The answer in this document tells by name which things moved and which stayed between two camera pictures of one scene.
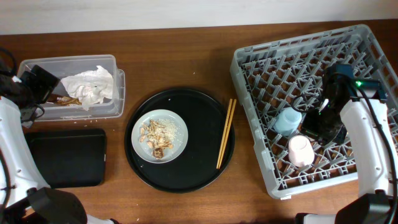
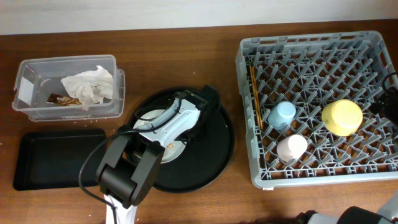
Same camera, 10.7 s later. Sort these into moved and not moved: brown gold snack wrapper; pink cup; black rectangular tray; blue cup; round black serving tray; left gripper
Moved: pink cup; left gripper; blue cup
Not moved: black rectangular tray; brown gold snack wrapper; round black serving tray
